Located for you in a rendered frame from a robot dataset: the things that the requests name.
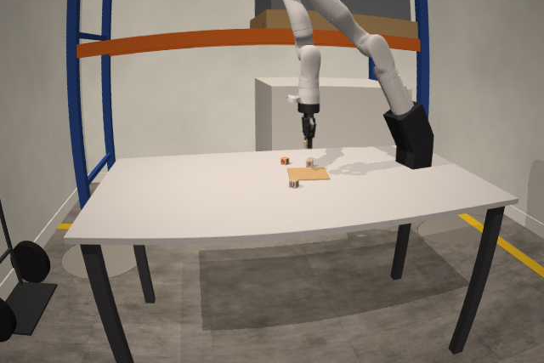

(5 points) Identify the tan square mat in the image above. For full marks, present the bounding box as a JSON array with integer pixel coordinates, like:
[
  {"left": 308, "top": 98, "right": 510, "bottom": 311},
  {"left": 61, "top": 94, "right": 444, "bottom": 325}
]
[{"left": 287, "top": 167, "right": 330, "bottom": 180}]

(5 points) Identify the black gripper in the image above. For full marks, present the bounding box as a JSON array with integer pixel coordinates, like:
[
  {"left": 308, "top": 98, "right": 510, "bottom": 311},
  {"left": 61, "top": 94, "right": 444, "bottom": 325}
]
[{"left": 297, "top": 103, "right": 320, "bottom": 150}]

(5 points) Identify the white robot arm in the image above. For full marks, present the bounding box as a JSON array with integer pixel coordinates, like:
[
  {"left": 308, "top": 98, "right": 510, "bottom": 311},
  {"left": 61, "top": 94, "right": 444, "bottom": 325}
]
[{"left": 283, "top": 0, "right": 414, "bottom": 116}]

